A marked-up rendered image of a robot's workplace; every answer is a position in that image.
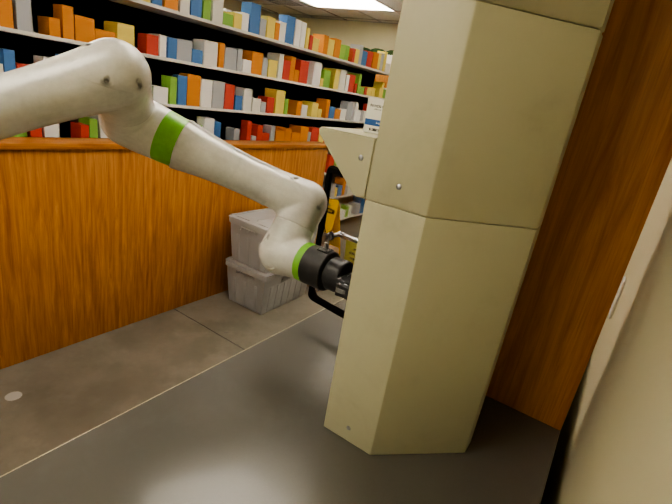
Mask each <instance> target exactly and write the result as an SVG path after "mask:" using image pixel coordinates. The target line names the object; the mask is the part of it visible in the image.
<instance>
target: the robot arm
mask: <svg viewBox="0 0 672 504"><path fill-rule="evenodd" d="M93 115H98V119H99V123H100V126H101V129H102V130H103V132H104V134H105V135H106V136H107V137H108V138H109V139H110V140H111V141H113V142H114V143H116V144H118V145H120V146H122V147H125V148H127V149H129V150H131V151H134V152H136V153H138V154H141V155H143V156H146V157H148V158H150V159H153V160H155V161H158V162H160V163H163V164H166V165H168V166H169V168H172V169H175V170H178V171H182V172H185V173H188V174H191V175H194V176H197V177H200V178H202V179H205V180H208V181H210V182H213V183H216V184H218V185H221V186H223V187H225V188H228V189H230V190H232V191H235V192H237V193H239V194H241V195H243V196H246V197H248V198H250V199H252V200H254V201H256V202H258V203H259V204H261V205H263V206H264V205H265V206H267V207H269V208H270V209H272V210H274V211H275V213H276V216H275V219H274V221H273V222H272V224H271V226H270V228H269V230H268V231H267V233H266V235H265V236H264V238H263V240H262V242H261V244H260V247H259V258H260V261H261V263H262V265H263V266H264V267H265V269H267V270H268V271H269V272H271V273H273V274H275V275H281V276H286V277H290V278H293V279H296V280H298V281H300V282H302V283H305V284H307V285H309V286H312V287H314V288H316V289H317V291H320V290H321V291H325V290H327V289H328V290H330V291H332V292H335V295H336V296H339V297H342V298H344V299H346V300H347V297H348V292H349V286H350V281H351V276H352V270H353V264H352V263H351V262H350V261H347V260H345V259H342V258H340V255H339V254H338V253H337V252H335V251H334V250H333V249H330V248H328V242H324V246H323V247H322V246H319V245H316V244H314V243H311V240H312V237H313V235H314V233H315V231H316V229H317V227H318V225H319V223H320V221H321V219H322V218H323V216H324V214H325V212H326V210H327V204H328V201H327V196H326V193H325V191H324V190H323V188H322V187H321V186H320V185H318V184H317V183H315V182H313V181H310V180H307V179H304V178H302V177H299V176H296V175H293V174H291V173H288V172H286V171H283V170H281V169H279V168H277V167H274V166H272V165H270V164H268V163H265V162H263V161H261V160H259V159H257V158H255V157H253V156H251V155H249V154H247V153H245V152H243V151H241V150H240V149H238V148H236V147H234V146H232V145H231V144H229V143H227V142H225V141H224V140H222V139H220V138H219V137H217V136H215V135H214V134H212V133H211V132H209V131H208V130H206V129H204V128H203V127H201V126H200V125H199V124H197V123H196V122H194V121H193V120H188V119H186V118H184V117H183V116H181V115H179V114H177V113H175V112H174V111H172V110H170V109H168V108H166V107H164V106H163V105H161V104H159V103H157V102H155V101H153V97H152V76H151V71H150V67H149V65H148V63H147V61H146V59H145V58H144V56H143V55H142V54H141V53H140V51H139V50H138V49H136V48H135V47H134V46H133V45H131V44H129V43H128V42H125V41H123V40H120V39H117V38H100V39H96V40H94V41H92V42H89V43H87V44H85V45H82V46H80V47H77V48H75V49H72V50H70V51H67V52H65V53H62V54H59V55H56V56H54V57H51V58H48V59H45V60H42V61H39V62H36V63H33V64H30V65H27V66H24V67H20V68H17V69H14V70H10V71H7V72H3V73H0V140H3V139H6V138H9V137H12V136H15V135H18V134H22V133H25V132H28V131H32V130H35V129H39V128H43V127H46V126H50V125H54V124H58V123H62V122H66V121H70V120H74V119H79V118H83V117H88V116H93Z"/></svg>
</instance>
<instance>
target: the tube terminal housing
mask: <svg viewBox="0 0 672 504"><path fill-rule="evenodd" d="M602 38H603V35H602V32H601V30H598V29H594V28H590V27H585V26H581V25H577V24H573V23H569V22H564V21H560V20H556V19H552V18H548V17H543V16H539V15H535V14H531V13H527V12H522V11H518V10H514V9H510V8H506V7H501V6H497V5H493V4H489V3H485V2H480V1H474V0H403V2H402V7H401V13H400V18H399V24H398V29H397V34H396V40H395V45H394V51H393V56H392V61H391V67H390V72H389V77H388V83H387V88H386V94H385V99H384V104H383V110H382V115H381V121H380V126H379V131H378V137H377V142H376V148H375V153H374V158H373V164H372V169H371V174H370V180H369V185H368V191H367V196H366V199H367V200H365V205H364V211H363V216H362V222H361V227H360V232H359V238H358V243H357V249H356V254H355V259H354V265H353V270H352V276H351V281H350V286H349V292H348V297H347V303H346V308H345V313H344V319H343V324H342V329H341V335H340V340H339V346H338V351H337V356H336V362H335V367H334V373H333V378H332V383H331V389H330V394H329V400H328V405H327V410H326V416H325V421H324V427H326V428H328V429H329V430H331V431H332V432H334V433H336V434H337V435H339V436H341V437H342V438H344V439H345V440H347V441H349V442H350V443H352V444H353V445H355V446H357V447H358V448H360V449H361V450H363V451H365V452H366V453H368V454H369V455H387V454H428V453H464V452H465V451H466V449H467V447H468V446H469V444H470V442H471V439H472V436H473V433H474V430H475V427H476V424H477V421H478V418H479V415H480V412H481V409H482V406H483V402H484V399H485V396H486V393H487V390H488V387H489V384H490V381H491V378H492V375H493V372H494V369H495V366H496V363H497V360H498V357H499V353H500V350H501V347H502V344H503V341H504V338H505V335H506V332H507V329H508V326H509V323H510V320H511V317H512V314H513V311H514V308H515V305H516V301H517V298H518V295H519V292H520V289H521V286H522V283H523V280H524V277H525V274H526V271H527V268H528V265H529V262H530V259H531V256H532V253H533V249H534V246H535V243H536V240H537V237H538V234H539V231H540V228H541V225H542V222H543V219H544V216H545V212H546V209H547V206H548V203H549V200H550V197H551V194H552V191H553V188H554V185H555V182H556V179H557V176H558V173H559V170H560V167H561V164H562V160H563V157H564V154H565V151H566V148H567V145H568V142H569V139H570V136H571V133H572V130H573V127H574V124H575V121H576V118H577V115H578V111H579V108H580V105H581V102H582V99H583V96H584V93H585V90H586V87H587V84H588V81H589V78H590V75H591V72H592V69H593V66H594V63H595V59H596V56H597V53H598V50H599V47H600V44H601V41H602Z"/></svg>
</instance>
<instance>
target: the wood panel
mask: <svg viewBox="0 0 672 504"><path fill-rule="evenodd" d="M602 35H603V38H602V41H601V44H600V47H599V50H598V53H597V56H596V59H595V63H594V66H593V69H592V72H591V75H590V78H589V81H588V84H587V87H586V90H585V93H584V96H583V99H582V102H581V105H580V108H579V111H578V115H577V118H576V121H575V124H574V127H573V130H572V133H571V136H570V139H569V142H568V145H567V148H566V151H565V154H564V157H563V160H562V164H561V167H560V170H559V173H558V176H557V179H556V182H555V185H554V188H553V191H552V194H551V197H550V200H549V203H548V206H547V209H546V212H545V216H544V219H543V222H542V225H541V228H540V231H539V234H538V237H537V240H536V243H535V246H534V249H533V253H532V256H531V259H530V262H529V265H528V268H527V271H526V274H525V277H524V280H523V283H522V286H521V289H520V292H519V295H518V298H517V301H516V305H515V308H514V311H513V314H512V317H511V320H510V323H509V326H508V329H507V332H506V335H505V338H504V341H503V344H502V347H501V350H500V353H499V357H498V360H497V363H496V366H495V369H494V372H493V375H492V378H491V381H490V384H489V387H488V390H487V393H486V396H488V397H490V398H492V399H495V400H497V401H499V402H501V403H503V404H505V405H507V406H509V407H511V408H513V409H516V410H518V411H520V412H522V413H524V414H526V415H528V416H530V417H532V418H534V419H537V420H539V421H541V422H543V423H545V424H547V425H549V426H551V427H553V428H555V429H558V430H560V431H561V428H562V426H563V423H564V421H565V418H566V416H567V413H568V411H569V409H570V406H571V404H572V401H573V399H574V396H575V394H576V391H577V389H578V386H579V384H580V382H581V379H582V377H583V374H584V372H585V369H586V367H587V364H588V362H589V359H590V357H591V355H592V352H593V350H594V347H595V345H596V342H597V340H598V337H599V335H600V332H601V330H602V328H603V325H604V323H605V320H606V318H607V315H608V313H609V310H610V308H611V305H612V303H613V301H614V298H615V296H616V293H617V291H618V288H619V286H620V283H621V281H622V278H623V276H624V274H625V271H626V269H627V266H628V264H629V261H630V259H631V256H632V254H633V251H634V249H635V247H636V244H637V242H638V239H639V237H640V234H641V232H642V229H643V227H644V224H645V222H646V219H647V217H648V215H649V212H650V210H651V207H652V205H653V202H654V200H655V197H656V195H657V192H658V190H659V188H660V185H661V183H662V180H663V178H664V175H665V173H666V170H667V168H668V165H669V163H670V161H671V158H672V0H615V1H614V4H613V7H612V10H611V13H610V16H609V19H608V22H607V25H606V28H605V31H604V32H603V33H602Z"/></svg>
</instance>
